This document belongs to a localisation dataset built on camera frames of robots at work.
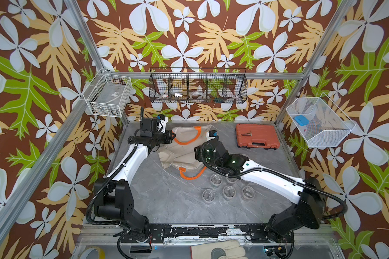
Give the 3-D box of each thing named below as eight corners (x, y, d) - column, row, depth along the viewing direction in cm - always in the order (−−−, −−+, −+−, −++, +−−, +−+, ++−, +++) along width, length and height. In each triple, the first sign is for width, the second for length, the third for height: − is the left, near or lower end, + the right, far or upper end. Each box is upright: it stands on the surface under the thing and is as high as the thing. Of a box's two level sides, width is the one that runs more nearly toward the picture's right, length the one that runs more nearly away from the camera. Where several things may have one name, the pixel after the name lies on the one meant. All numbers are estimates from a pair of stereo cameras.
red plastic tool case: (238, 150, 107) (240, 144, 102) (233, 129, 119) (235, 123, 114) (278, 150, 107) (282, 144, 102) (269, 129, 119) (272, 123, 114)
